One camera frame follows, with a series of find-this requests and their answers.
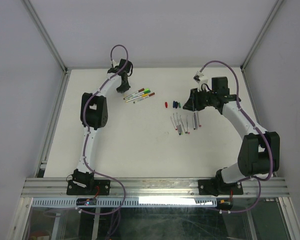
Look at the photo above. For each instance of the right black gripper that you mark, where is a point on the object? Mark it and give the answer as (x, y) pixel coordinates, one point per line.
(192, 103)

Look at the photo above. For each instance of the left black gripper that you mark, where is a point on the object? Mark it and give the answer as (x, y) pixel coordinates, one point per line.
(124, 89)

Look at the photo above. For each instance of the grey purple pen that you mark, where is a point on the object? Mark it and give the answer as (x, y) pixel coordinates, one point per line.
(195, 124)

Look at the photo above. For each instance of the pink capped marker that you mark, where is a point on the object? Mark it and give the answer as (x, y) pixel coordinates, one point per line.
(198, 120)

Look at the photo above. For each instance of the red capped pen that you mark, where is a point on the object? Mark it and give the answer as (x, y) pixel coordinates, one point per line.
(173, 123)

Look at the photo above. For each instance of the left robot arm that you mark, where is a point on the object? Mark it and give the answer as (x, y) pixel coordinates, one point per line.
(94, 117)

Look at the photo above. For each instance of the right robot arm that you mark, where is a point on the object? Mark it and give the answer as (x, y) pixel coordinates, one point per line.
(260, 149)

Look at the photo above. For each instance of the dark red capped marker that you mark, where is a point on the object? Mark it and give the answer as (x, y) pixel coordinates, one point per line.
(144, 97)

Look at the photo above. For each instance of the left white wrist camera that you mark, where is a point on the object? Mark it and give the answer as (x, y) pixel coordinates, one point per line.
(114, 62)

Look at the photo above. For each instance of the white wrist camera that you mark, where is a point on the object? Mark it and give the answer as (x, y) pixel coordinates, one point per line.
(114, 62)
(201, 81)

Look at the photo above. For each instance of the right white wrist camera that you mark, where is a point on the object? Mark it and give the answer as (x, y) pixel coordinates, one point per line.
(201, 81)

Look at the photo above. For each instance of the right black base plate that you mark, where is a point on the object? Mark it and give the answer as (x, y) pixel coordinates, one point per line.
(215, 188)

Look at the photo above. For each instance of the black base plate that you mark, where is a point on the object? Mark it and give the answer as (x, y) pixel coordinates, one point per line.
(215, 188)
(100, 187)

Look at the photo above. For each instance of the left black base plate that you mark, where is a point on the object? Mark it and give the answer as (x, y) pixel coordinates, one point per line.
(100, 187)

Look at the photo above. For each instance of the aluminium front rail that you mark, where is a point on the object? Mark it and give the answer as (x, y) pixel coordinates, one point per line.
(276, 187)

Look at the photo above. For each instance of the slotted grey cable duct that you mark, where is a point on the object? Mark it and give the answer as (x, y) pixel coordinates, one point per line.
(129, 202)

